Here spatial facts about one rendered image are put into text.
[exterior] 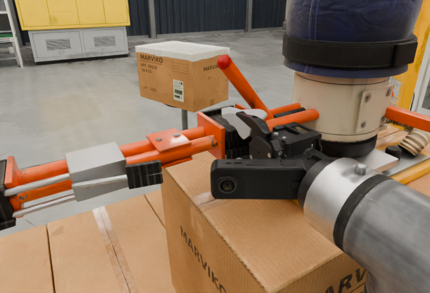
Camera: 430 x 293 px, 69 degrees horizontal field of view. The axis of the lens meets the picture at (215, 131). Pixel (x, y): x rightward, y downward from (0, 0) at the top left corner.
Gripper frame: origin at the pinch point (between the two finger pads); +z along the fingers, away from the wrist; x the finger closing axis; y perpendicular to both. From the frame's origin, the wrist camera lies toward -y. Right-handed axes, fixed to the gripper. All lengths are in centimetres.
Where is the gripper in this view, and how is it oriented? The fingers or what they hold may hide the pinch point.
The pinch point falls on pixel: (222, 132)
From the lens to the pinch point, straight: 50.8
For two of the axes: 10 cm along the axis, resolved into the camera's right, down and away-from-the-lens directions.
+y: 8.6, -2.1, 4.6
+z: -5.0, -3.5, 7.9
